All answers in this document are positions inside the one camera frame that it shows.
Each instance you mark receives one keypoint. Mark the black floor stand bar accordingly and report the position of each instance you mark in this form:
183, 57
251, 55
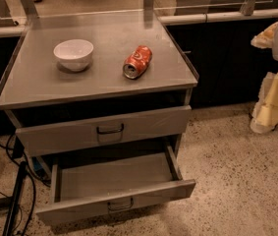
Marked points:
13, 207

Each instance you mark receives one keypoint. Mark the white ceramic bowl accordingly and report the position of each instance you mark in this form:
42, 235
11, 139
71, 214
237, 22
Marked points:
74, 54

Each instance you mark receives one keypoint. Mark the grey top drawer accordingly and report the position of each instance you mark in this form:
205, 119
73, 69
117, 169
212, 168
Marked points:
109, 130

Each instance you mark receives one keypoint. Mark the crushed orange soda can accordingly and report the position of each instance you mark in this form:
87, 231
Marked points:
137, 63

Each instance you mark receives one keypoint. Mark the grey metal drawer cabinet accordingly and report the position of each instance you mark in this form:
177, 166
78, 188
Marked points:
39, 91

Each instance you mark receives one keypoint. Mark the grey drawer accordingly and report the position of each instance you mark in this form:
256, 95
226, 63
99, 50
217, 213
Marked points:
109, 130
104, 180

